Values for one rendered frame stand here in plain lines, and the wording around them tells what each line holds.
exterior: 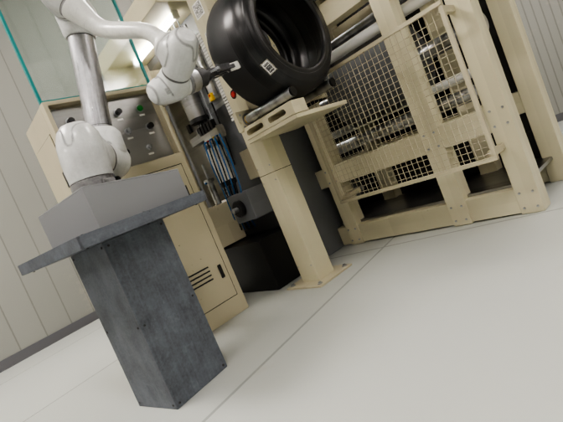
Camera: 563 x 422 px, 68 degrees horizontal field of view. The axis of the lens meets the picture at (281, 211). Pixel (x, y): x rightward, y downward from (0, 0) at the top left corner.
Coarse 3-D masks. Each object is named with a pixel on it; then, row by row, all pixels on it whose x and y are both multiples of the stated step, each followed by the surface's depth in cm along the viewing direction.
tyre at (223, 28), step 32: (224, 0) 176; (256, 0) 207; (288, 0) 205; (224, 32) 174; (256, 32) 170; (288, 32) 219; (320, 32) 199; (256, 64) 173; (288, 64) 178; (320, 64) 191; (256, 96) 189
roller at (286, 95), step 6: (288, 90) 178; (294, 90) 179; (276, 96) 184; (282, 96) 181; (288, 96) 179; (270, 102) 187; (276, 102) 185; (282, 102) 184; (258, 108) 194; (264, 108) 191; (270, 108) 189; (252, 114) 198; (258, 114) 195; (264, 114) 194; (246, 120) 202; (252, 120) 200
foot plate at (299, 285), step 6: (348, 264) 226; (336, 270) 222; (342, 270) 219; (330, 276) 216; (300, 282) 228; (306, 282) 224; (312, 282) 218; (318, 282) 211; (324, 282) 210; (288, 288) 226; (294, 288) 222; (300, 288) 219; (306, 288) 216
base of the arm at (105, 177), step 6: (108, 174) 148; (84, 180) 144; (90, 180) 144; (96, 180) 145; (102, 180) 145; (108, 180) 145; (114, 180) 144; (72, 186) 145; (78, 186) 144; (72, 192) 146
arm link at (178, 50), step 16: (64, 0) 149; (80, 0) 151; (64, 16) 153; (80, 16) 150; (96, 16) 152; (96, 32) 151; (112, 32) 148; (128, 32) 144; (144, 32) 141; (160, 32) 140; (176, 32) 135; (192, 32) 137; (160, 48) 138; (176, 48) 135; (192, 48) 136; (176, 64) 139; (192, 64) 141; (176, 80) 145
